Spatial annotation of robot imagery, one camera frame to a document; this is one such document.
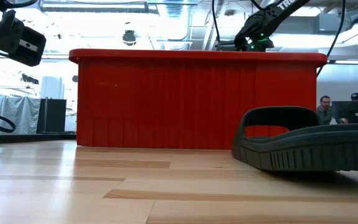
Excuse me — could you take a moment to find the black ceiling dome camera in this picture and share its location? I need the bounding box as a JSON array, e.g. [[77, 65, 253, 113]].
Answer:
[[122, 30, 137, 47]]

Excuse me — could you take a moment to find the black hanging arm cable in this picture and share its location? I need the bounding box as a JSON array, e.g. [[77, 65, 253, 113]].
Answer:
[[316, 0, 347, 78]]

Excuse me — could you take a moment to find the black rubber slide sandal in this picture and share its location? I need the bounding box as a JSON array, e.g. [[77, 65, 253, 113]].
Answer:
[[231, 106, 358, 172]]

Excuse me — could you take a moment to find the person with glasses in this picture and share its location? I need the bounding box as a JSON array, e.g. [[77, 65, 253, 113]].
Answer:
[[316, 95, 335, 125]]

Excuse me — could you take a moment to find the black background monitor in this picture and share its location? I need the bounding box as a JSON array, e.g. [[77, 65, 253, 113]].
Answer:
[[331, 101, 358, 124]]

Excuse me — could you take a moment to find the black cabinet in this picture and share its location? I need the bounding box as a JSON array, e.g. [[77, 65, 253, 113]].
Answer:
[[36, 98, 67, 134]]

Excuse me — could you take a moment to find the red plastic bin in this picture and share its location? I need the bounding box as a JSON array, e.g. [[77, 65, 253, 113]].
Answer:
[[68, 48, 328, 150]]

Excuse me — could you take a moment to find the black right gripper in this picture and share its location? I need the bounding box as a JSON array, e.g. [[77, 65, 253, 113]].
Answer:
[[234, 29, 275, 52]]

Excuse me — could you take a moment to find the black aluminium table frame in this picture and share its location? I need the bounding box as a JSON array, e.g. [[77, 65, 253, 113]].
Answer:
[[0, 133, 77, 146]]

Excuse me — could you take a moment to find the grey tarp curtain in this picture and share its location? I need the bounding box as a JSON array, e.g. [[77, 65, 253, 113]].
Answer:
[[0, 95, 42, 135]]

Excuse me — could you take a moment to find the white tank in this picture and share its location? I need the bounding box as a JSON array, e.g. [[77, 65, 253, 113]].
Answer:
[[40, 75, 65, 100]]

